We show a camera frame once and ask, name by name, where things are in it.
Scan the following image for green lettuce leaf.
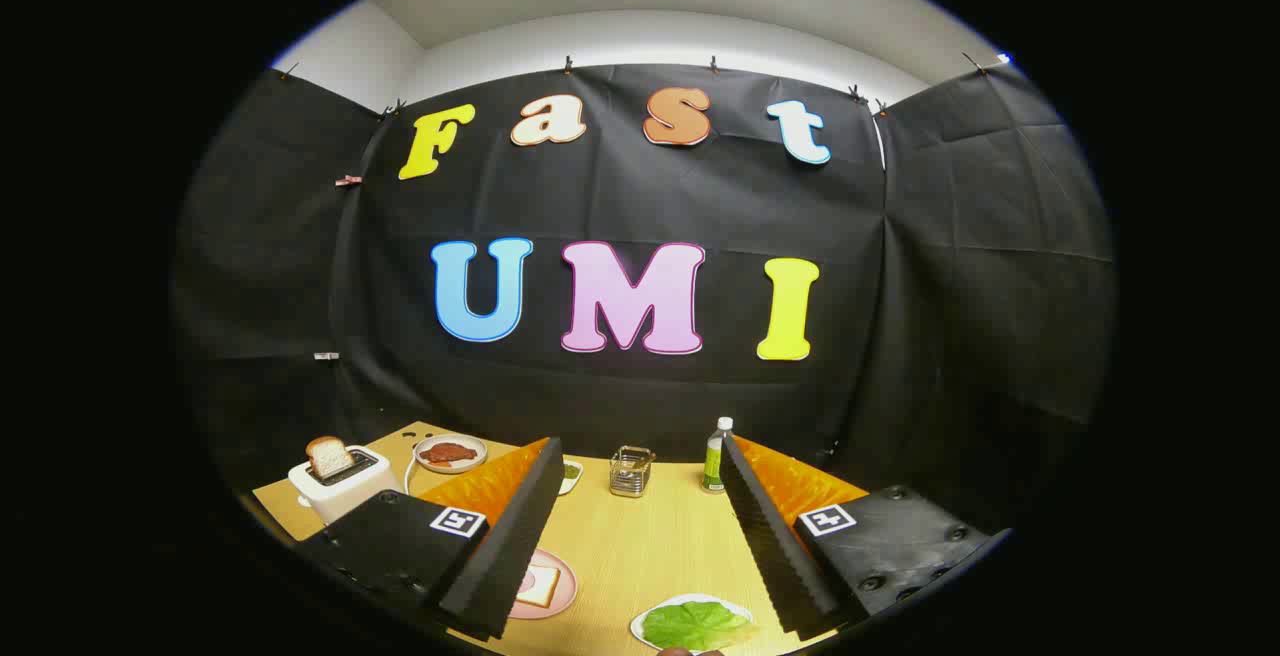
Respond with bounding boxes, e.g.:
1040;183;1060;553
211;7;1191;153
642;601;751;650

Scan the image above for white toaster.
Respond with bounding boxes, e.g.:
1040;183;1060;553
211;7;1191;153
288;446;403;525

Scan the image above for white oval plate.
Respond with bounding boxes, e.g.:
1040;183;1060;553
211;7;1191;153
630;593;753;652

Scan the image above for thick toasted bread slice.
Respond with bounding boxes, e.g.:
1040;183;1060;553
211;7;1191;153
306;436;355;479

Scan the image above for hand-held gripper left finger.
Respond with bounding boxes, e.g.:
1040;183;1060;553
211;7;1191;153
300;436;566;642

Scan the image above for metal wire utensil holder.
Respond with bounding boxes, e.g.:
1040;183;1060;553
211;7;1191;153
610;446;656;498

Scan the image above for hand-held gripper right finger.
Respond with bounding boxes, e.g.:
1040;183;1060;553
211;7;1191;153
720;433;1011;642

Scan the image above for green label drink bottle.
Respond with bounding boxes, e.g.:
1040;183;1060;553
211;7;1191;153
701;417;734;493

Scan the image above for grey round plate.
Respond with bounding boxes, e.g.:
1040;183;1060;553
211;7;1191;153
413;433;489;475

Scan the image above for flat white bread slice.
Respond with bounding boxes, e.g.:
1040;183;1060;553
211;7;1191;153
515;566;561;608

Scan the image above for pink round plate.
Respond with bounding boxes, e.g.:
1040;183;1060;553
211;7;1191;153
508;548;579;620

